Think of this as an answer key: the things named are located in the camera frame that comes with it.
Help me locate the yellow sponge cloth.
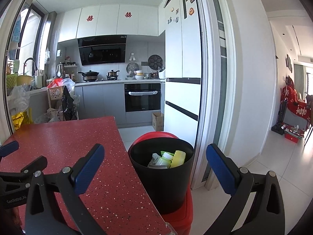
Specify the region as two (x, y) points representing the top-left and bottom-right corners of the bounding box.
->
(170, 150), (186, 168)

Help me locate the yellow foil bag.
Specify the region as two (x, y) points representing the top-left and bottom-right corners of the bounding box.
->
(11, 108), (33, 130)

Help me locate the round black trivet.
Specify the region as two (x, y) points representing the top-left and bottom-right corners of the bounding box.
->
(148, 55), (163, 71)

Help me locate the black range hood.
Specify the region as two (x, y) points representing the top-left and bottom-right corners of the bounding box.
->
(77, 34), (127, 66)

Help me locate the red stool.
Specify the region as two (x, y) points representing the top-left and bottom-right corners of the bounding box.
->
(128, 132), (195, 234)

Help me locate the blue white milk carton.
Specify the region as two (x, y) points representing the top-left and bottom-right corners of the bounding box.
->
(148, 153), (161, 169)

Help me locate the red white basket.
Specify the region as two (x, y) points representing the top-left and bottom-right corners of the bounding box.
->
(47, 79), (64, 108)

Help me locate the black kitchen faucet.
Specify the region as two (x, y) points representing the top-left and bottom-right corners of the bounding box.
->
(23, 57), (38, 76)

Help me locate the white refrigerator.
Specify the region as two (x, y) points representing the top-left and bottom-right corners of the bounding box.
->
(164, 0), (202, 145)

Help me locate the black trash bin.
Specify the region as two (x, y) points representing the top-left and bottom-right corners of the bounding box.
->
(128, 137), (195, 214)

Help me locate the black wok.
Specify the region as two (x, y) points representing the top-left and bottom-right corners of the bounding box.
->
(78, 70), (99, 82)

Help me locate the green plastic basket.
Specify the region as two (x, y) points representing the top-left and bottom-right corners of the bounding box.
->
(6, 73), (18, 89)

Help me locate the black plastic bag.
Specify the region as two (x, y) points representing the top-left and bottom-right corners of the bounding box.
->
(62, 86), (77, 121)

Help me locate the white kettle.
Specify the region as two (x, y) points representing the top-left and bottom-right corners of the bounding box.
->
(158, 67), (165, 80)

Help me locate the large light green bottle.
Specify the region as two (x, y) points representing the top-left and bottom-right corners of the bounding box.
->
(155, 152), (174, 168)

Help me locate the clear plastic bag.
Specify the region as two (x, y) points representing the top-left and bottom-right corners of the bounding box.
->
(8, 84), (30, 116)

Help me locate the black built-in oven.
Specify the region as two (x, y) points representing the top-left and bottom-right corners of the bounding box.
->
(124, 83), (161, 112)

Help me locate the cardboard box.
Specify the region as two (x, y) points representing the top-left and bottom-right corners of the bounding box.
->
(152, 111), (164, 131)

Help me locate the small cooking pot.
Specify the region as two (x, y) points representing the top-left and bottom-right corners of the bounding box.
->
(107, 70), (120, 81)

